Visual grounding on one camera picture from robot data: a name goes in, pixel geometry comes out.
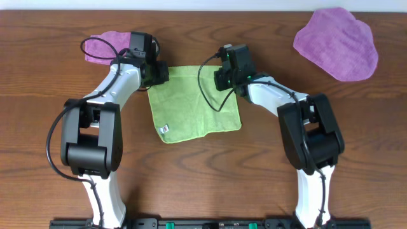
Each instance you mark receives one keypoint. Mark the green microfiber cloth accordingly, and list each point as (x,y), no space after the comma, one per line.
(188,106)

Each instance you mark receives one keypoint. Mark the small folded purple cloth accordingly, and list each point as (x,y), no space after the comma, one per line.
(100,52)

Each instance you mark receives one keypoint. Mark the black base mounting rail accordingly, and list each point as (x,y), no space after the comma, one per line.
(270,223)

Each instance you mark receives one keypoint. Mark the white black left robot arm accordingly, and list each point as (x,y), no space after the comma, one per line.
(92,142)

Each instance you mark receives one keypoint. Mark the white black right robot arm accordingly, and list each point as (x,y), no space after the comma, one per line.
(310,134)

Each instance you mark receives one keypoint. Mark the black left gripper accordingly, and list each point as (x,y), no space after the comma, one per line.
(163,67)

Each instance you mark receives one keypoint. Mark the large purple cloth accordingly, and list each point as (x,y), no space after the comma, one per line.
(339,44)

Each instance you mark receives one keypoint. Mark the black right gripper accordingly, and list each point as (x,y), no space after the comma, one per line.
(222,83)

